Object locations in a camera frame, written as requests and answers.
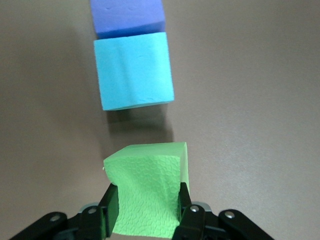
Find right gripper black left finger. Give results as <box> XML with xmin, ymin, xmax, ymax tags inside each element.
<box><xmin>8</xmin><ymin>184</ymin><xmax>120</xmax><ymax>240</ymax></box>

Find brown table cover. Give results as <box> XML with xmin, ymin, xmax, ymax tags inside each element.
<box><xmin>0</xmin><ymin>0</ymin><xmax>320</xmax><ymax>240</ymax></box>

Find green foam block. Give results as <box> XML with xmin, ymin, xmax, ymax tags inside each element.
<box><xmin>102</xmin><ymin>141</ymin><xmax>191</xmax><ymax>238</ymax></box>

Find cyan foam block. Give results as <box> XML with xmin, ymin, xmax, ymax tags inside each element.
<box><xmin>93</xmin><ymin>31</ymin><xmax>175</xmax><ymax>112</ymax></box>

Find purple foam block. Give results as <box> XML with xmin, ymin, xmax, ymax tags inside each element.
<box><xmin>89</xmin><ymin>0</ymin><xmax>166</xmax><ymax>40</ymax></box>

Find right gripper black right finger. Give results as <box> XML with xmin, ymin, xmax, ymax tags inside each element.
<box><xmin>172</xmin><ymin>181</ymin><xmax>273</xmax><ymax>240</ymax></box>

